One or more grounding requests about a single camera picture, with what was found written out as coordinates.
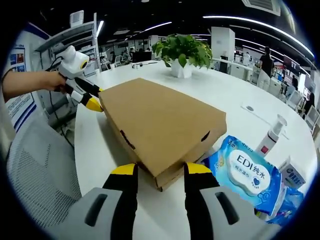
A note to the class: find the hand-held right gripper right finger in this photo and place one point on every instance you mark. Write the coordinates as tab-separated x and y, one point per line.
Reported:
202	205

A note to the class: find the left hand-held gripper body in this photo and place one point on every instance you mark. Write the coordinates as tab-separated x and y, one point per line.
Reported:
72	62

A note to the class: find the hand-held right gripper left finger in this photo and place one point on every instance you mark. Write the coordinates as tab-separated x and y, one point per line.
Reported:
122	200

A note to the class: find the light blue wet wipes pack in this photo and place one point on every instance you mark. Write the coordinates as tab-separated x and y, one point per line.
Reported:
247	170

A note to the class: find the brown cardboard shoe box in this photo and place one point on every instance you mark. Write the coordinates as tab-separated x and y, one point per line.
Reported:
155	120

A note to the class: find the white spray bottle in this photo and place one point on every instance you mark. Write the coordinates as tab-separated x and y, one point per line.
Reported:
268	140

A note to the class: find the small white carton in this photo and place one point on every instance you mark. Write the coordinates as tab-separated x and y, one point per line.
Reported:
293	175

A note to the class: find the small white desk item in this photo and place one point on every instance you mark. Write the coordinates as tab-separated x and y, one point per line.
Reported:
136	66

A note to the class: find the person's left hand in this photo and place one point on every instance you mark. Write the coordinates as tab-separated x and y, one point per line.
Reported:
53	81

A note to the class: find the grey metal shelf rack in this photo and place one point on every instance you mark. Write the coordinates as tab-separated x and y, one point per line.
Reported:
75	37

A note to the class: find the white ribbed appliance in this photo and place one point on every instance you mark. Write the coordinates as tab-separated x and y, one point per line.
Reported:
77	18

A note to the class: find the grey mesh office chair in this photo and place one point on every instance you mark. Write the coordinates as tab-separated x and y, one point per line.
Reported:
37	170

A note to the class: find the person's light shirt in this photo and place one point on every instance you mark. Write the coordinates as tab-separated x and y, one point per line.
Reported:
5	130

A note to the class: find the green plant in white pot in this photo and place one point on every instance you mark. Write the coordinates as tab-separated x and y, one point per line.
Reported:
182	47

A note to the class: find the white office chair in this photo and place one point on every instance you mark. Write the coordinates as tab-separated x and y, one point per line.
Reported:
313	117
295	100

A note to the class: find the white square pillar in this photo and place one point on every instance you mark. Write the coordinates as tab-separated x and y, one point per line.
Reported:
222	42

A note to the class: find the long ceiling light strip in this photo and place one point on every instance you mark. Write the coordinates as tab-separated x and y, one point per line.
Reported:
250	22

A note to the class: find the white ceiling air conditioner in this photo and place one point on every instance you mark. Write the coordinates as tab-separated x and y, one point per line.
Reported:
262	6

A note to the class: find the blue white wall poster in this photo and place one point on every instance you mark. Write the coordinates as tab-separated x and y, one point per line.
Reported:
21	112

